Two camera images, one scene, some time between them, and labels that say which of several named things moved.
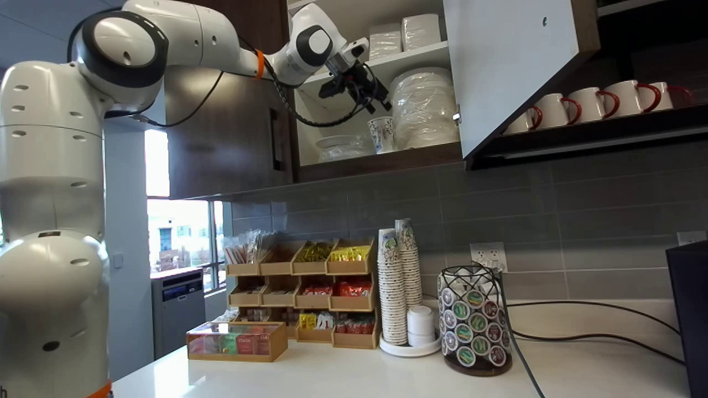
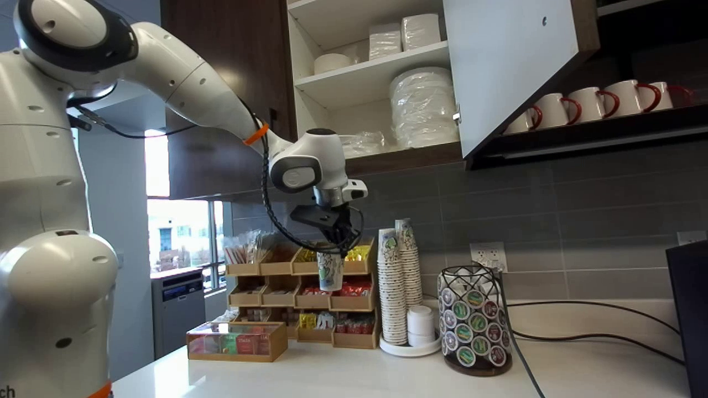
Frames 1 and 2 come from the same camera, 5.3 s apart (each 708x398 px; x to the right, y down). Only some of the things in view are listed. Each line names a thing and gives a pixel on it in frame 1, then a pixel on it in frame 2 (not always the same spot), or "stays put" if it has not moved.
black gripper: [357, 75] to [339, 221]
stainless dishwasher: [179, 307] stays put
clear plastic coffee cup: [384, 132] to [330, 271]
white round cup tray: [411, 351] stays put
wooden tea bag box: [263, 341] stays put
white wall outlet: [490, 254] stays put
